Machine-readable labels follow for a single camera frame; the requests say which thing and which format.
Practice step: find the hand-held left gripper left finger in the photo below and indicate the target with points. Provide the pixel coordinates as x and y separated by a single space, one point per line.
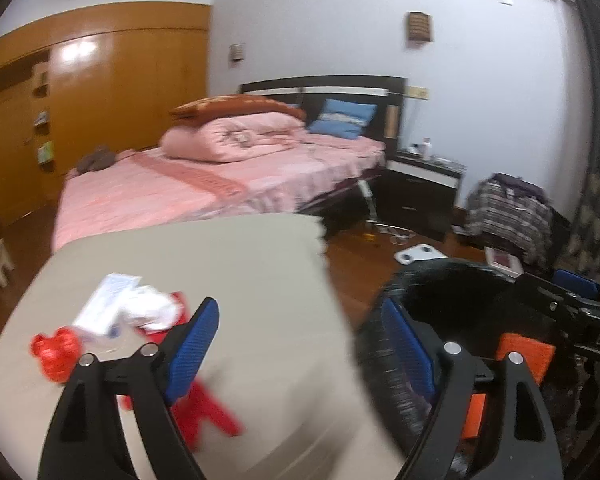
192 355

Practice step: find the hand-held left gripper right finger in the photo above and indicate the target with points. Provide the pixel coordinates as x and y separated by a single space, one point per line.
410 355

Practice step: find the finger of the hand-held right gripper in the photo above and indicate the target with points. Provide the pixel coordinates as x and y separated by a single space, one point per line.
580 282
550 295

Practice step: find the orange spiky mat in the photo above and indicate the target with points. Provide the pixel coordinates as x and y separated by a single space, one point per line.
541 355

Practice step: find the red sheet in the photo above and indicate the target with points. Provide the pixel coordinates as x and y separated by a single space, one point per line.
215 415

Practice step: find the black-bagged trash bin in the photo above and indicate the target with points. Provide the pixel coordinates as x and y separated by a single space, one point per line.
480 300

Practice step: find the white blue paper box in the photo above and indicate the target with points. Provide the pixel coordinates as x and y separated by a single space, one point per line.
107 300

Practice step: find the red bear-shaped plastic tray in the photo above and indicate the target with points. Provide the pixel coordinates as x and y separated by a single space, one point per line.
55 355

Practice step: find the patterned curtain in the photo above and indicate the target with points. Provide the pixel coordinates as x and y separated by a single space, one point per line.
595 230

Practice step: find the white scale with red panel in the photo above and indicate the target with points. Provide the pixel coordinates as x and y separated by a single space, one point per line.
502 260

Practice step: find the plaid cloth covered chair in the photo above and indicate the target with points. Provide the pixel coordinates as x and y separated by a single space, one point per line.
505 220

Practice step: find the white bathroom scale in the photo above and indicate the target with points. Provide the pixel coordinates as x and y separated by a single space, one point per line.
420 254

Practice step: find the beige cloth covered table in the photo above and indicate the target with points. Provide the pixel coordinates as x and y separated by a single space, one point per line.
230 260

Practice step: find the black nightstand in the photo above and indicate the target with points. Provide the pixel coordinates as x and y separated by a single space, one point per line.
420 200

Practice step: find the pink bedsheet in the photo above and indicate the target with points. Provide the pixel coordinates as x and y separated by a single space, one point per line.
155 195

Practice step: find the white bottle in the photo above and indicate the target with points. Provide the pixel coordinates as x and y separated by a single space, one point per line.
427 148

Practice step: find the folded pink quilt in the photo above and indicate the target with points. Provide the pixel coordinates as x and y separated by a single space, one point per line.
220 140

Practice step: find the large blue pillow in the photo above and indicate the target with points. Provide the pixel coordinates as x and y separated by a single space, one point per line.
342 117

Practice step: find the green box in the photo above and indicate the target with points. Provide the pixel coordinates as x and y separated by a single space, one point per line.
46 152

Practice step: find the red patterned pillow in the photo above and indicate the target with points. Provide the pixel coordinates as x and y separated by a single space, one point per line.
230 106

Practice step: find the dark wooden bed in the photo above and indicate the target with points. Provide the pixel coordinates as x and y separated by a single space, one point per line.
350 90

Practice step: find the wooden wardrobe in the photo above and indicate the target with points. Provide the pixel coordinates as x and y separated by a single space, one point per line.
125 85

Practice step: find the wall socket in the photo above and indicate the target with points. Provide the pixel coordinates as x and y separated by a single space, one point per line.
416 92

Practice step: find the large wooden wall lamp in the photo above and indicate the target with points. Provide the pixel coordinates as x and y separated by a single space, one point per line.
420 27

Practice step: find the small wooden wall lamp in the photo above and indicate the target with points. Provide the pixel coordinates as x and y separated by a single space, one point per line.
237 53

